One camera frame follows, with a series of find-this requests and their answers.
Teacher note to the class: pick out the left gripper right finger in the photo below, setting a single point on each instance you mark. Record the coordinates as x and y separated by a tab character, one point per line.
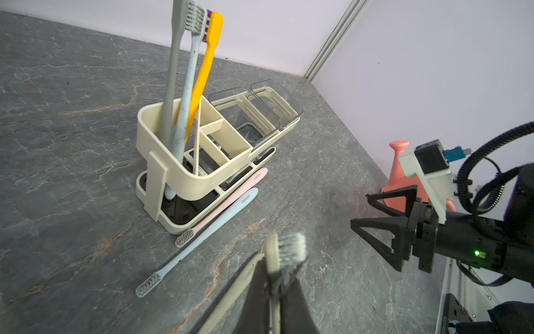
294	311

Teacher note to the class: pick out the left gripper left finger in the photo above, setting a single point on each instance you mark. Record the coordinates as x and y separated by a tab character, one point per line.
255	316

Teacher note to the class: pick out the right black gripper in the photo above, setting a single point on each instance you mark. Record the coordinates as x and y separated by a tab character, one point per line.
459	238

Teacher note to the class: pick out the yellow toothbrush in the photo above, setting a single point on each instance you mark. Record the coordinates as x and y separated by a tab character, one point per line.
212	35

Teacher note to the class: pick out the light blue toothbrush vertical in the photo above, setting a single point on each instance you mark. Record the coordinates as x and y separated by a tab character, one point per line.
196	21

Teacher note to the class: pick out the grey-green toothbrush vertical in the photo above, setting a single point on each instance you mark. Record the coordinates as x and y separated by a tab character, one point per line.
178	25

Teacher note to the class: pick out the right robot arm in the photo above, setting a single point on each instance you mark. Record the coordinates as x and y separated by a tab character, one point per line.
491	229

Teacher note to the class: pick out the pink toothbrush near holder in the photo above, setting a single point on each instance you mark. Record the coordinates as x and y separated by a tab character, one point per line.
189	235

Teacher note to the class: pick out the light blue toothbrush near holder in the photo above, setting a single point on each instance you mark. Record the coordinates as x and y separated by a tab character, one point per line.
156	277

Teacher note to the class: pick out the cream toothbrush holder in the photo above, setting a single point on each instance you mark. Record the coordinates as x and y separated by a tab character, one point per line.
233	135

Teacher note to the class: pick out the pink watering can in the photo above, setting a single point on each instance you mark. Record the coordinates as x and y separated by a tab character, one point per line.
398	180

